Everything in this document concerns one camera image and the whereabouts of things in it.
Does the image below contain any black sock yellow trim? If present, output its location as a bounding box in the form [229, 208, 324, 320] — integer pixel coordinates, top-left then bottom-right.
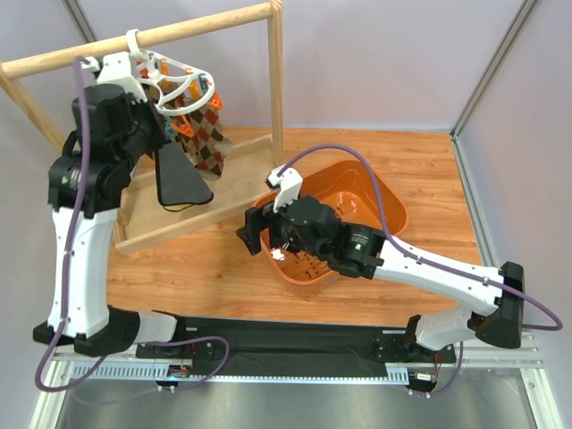
[155, 143, 214, 212]

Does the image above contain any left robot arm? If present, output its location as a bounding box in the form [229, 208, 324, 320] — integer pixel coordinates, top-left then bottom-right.
[32, 83, 177, 357]

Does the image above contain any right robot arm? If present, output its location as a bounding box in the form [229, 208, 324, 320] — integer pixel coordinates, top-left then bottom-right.
[236, 196, 524, 351]

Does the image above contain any white round clip hanger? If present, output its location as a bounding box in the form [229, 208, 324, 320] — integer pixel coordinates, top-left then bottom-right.
[125, 29, 217, 116]

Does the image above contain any orange brown argyle sock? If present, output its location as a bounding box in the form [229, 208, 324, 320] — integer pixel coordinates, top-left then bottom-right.
[166, 93, 232, 181]

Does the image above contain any orange plastic basket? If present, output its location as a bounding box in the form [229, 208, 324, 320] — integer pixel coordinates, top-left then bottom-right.
[261, 160, 409, 297]

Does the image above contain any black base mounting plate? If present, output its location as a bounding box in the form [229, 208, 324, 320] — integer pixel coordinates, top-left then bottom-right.
[136, 317, 456, 378]

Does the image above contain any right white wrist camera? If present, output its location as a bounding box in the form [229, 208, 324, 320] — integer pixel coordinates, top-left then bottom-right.
[266, 165, 303, 213]

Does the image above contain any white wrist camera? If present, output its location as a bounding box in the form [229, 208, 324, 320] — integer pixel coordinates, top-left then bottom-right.
[266, 165, 303, 213]
[80, 52, 148, 103]

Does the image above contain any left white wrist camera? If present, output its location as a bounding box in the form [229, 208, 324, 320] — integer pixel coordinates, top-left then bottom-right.
[80, 52, 148, 103]

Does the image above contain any wooden drying rack frame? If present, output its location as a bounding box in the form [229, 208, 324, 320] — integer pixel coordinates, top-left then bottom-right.
[1, 1, 282, 255]

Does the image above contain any aluminium slotted rail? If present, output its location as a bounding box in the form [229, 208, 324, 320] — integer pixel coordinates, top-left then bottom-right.
[56, 324, 542, 386]

